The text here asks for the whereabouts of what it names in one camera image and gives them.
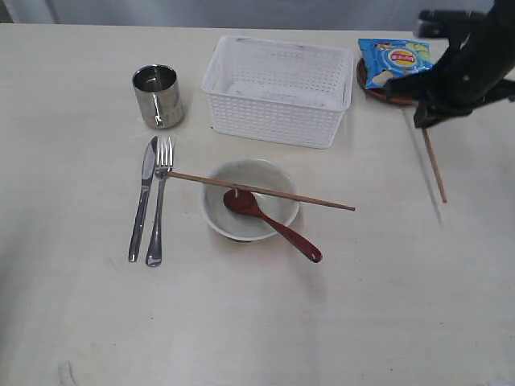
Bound speckled white ceramic bowl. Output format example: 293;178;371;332
200;158;300;242

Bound white backdrop curtain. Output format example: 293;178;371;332
3;0;493;31

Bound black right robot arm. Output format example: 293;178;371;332
384;1;514;129

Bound white plastic woven basket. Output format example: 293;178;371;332
200;35;354;149

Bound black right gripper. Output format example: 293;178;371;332
385;23;514;129

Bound silver metal fork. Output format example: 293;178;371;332
146;137;174;268

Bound blue chips bag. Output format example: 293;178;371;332
358;39;433;89

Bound dark red wooden spoon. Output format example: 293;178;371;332
223;189;323;263

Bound stainless steel cup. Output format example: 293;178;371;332
132;64;184;129

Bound brown wooden chopstick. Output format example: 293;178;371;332
422;129;447;203
167;171;356;211

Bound silver table knife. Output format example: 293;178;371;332
128;136;158;263

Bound brown wooden plate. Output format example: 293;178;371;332
356;58;418;106

